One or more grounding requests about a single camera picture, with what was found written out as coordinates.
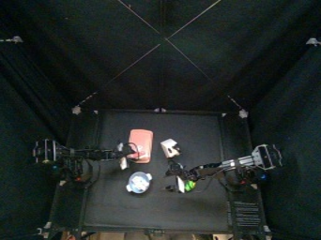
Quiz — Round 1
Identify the salmon red rectangular tray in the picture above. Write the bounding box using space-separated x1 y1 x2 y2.
128 128 153 164

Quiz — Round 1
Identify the thin diagonal brace string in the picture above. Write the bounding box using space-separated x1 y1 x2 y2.
76 0 223 107
116 0 244 111

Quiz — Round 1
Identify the white printed label sticker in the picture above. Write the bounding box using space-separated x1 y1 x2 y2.
231 201 262 228

